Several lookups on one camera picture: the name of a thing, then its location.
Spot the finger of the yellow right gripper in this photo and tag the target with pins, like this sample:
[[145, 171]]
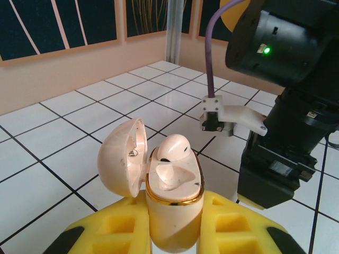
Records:
[[249, 202]]

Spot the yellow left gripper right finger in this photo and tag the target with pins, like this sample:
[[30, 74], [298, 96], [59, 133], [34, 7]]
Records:
[[238, 230]]

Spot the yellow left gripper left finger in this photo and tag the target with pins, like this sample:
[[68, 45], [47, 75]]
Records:
[[114, 227]]

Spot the beige earbud charging case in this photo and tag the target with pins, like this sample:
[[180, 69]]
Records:
[[172, 219]]

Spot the aluminium corner post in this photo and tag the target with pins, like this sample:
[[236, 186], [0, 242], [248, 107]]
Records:
[[173, 31]]

